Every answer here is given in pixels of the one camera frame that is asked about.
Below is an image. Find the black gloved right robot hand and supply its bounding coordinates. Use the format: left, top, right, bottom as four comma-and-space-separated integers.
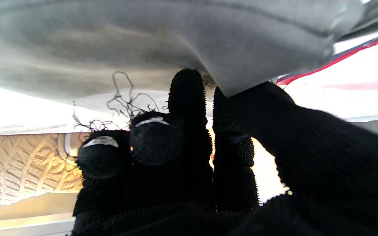
69, 69, 378, 236

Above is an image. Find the knitted cushion beside armrest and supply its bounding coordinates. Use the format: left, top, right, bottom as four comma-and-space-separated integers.
0, 133, 84, 206

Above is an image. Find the pink paper document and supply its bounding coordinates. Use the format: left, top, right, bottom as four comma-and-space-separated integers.
276, 31, 378, 119

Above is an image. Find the grey felt storage pouch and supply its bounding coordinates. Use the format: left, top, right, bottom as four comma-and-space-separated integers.
0, 0, 378, 100

